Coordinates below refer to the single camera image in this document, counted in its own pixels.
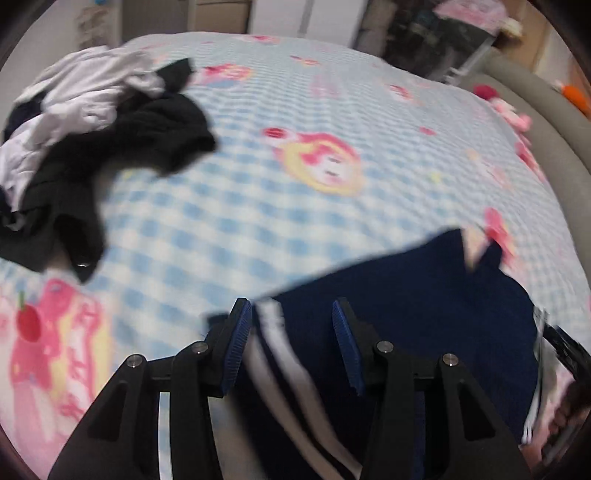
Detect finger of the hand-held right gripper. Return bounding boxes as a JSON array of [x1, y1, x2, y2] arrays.
[[542, 323, 591, 374]]

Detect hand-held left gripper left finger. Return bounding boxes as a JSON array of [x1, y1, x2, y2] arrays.
[[48, 298, 252, 480]]

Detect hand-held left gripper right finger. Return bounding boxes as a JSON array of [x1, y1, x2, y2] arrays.
[[332, 298, 532, 480]]

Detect navy white-striped pants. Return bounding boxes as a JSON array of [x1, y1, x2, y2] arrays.
[[203, 228, 550, 480]]

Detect person's right hand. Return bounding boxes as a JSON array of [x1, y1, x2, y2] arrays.
[[549, 381, 591, 446]]

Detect checkered cartoon printed blanket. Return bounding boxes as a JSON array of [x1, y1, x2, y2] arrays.
[[0, 31, 587, 476]]

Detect black pants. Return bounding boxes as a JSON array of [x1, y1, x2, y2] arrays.
[[0, 152, 107, 283]]

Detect black knit sweater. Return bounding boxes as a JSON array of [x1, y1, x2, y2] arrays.
[[32, 58, 218, 185]]

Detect pink plush toy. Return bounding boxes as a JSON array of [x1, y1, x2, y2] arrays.
[[473, 84, 534, 132]]

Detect orange plush toy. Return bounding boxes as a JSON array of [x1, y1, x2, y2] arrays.
[[554, 79, 591, 114]]

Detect white garment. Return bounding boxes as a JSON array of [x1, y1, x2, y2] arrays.
[[0, 45, 167, 208]]

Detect dark blue garment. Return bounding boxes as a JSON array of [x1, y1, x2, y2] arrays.
[[2, 90, 49, 141]]

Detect glass door wardrobe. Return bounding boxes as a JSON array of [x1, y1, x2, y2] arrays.
[[355, 0, 499, 81]]

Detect beige cabinet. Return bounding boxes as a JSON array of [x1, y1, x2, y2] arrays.
[[191, 0, 254, 34]]

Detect white wardrobe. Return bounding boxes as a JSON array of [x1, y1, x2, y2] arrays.
[[252, 0, 370, 47]]

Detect grey padded bed frame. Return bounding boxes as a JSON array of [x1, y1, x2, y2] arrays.
[[462, 46, 591, 296]]

